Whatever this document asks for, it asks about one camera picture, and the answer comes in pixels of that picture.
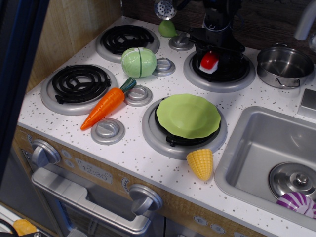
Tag back right black burner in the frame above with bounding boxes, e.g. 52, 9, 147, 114
183, 52, 256, 93

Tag silver faucet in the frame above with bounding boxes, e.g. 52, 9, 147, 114
294, 0, 316, 40

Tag right silver oven knob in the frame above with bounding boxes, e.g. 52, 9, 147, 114
129, 184, 163, 215

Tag silver stovetop knob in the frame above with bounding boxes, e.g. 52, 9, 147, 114
152, 58, 176, 77
91, 118, 125, 145
124, 85, 153, 107
168, 32, 194, 51

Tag left silver oven knob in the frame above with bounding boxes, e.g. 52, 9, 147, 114
31, 139, 61, 168

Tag red white toy sushi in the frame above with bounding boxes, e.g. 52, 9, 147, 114
199, 51, 219, 74

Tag front right black burner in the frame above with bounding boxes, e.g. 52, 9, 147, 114
141, 99, 228, 160

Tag steel pot lid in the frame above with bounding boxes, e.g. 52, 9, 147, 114
268, 162, 316, 200

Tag silver stovetop knob back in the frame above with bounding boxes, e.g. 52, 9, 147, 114
168, 32, 194, 51

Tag silver stovetop knob middle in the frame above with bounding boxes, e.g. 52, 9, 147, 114
124, 85, 153, 107

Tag purple white toy onion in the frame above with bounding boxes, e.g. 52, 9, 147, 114
276, 192, 316, 219

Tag silver oven knob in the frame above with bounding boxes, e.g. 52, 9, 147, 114
31, 139, 61, 168
129, 184, 163, 215

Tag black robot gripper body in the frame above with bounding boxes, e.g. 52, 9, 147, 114
188, 26, 245, 53

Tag silver stovetop knob front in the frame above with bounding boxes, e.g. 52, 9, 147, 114
91, 118, 125, 145

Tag silver slotted ladle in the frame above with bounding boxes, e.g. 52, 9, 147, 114
154, 0, 177, 20

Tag yellow toy on floor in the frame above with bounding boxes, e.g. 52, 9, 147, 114
13, 219, 37, 236

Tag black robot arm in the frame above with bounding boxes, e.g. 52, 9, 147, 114
189, 0, 245, 70

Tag silver stovetop knob upper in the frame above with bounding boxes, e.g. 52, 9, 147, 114
152, 58, 176, 77

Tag silver sink basin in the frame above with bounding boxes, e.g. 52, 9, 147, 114
215, 107, 316, 230

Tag green toy plate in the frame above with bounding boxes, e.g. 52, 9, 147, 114
156, 94, 221, 139

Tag silver oven door handle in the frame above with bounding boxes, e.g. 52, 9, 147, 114
32, 168, 151, 237

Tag green toy pear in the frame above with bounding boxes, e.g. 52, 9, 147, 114
158, 20, 178, 37

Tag yellow toy corn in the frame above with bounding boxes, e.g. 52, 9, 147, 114
186, 149, 213, 181

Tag front left black burner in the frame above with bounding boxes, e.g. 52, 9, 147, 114
40, 64, 118, 116

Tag orange toy carrot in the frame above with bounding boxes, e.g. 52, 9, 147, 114
80, 78, 137, 130

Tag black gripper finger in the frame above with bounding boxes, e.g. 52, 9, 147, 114
195, 42, 210, 60
218, 50, 243, 72

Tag steel pot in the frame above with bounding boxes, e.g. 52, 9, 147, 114
257, 44, 315, 89

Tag black burner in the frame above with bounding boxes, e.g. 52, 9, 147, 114
183, 52, 256, 93
96, 25, 160, 63
141, 99, 228, 160
40, 64, 118, 116

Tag back left black burner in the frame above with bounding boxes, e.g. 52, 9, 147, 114
96, 25, 160, 63

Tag green toy cabbage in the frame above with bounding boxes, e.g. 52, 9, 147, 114
120, 47, 157, 78

